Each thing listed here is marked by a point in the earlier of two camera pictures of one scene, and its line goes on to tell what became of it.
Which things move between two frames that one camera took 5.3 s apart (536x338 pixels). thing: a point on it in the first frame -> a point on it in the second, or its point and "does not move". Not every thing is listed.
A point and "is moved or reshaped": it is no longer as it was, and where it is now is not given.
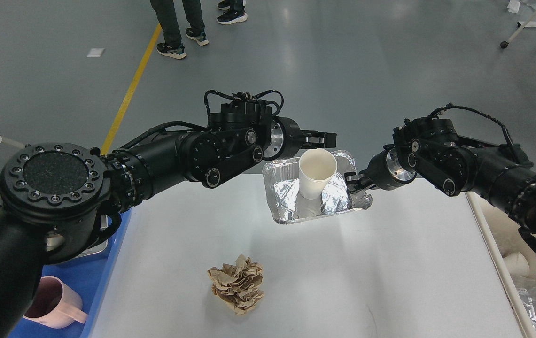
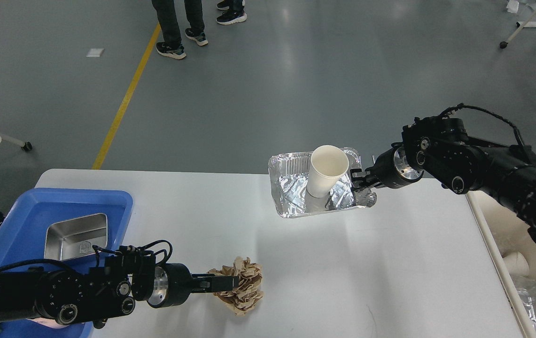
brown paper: x=238 y=286 does not move
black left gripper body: x=286 y=139 -> x=173 y=285
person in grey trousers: x=165 y=10 does not move
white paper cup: x=317 y=167 is moved or reshaped
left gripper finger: x=311 y=139 -> x=204 y=282
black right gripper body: x=386 y=171 does not move
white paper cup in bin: x=516 y=265 does not move
